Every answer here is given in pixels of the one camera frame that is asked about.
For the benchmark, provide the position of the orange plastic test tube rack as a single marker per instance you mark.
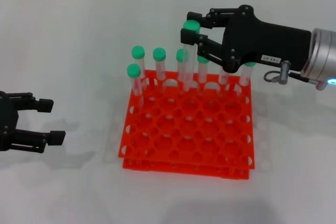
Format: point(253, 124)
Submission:
point(223, 174)

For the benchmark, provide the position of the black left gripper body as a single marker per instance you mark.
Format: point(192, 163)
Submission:
point(6, 121)

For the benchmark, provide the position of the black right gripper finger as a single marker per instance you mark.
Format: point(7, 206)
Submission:
point(194, 16)
point(189, 36)

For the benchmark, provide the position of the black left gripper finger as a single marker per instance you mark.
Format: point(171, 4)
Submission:
point(56, 138)
point(44, 105)

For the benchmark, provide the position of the green-capped clear test tube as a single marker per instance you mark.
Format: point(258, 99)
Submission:
point(248, 72)
point(138, 52)
point(133, 70)
point(223, 77)
point(202, 72)
point(180, 55)
point(159, 53)
point(191, 26)

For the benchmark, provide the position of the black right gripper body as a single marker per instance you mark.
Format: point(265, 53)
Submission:
point(262, 43)

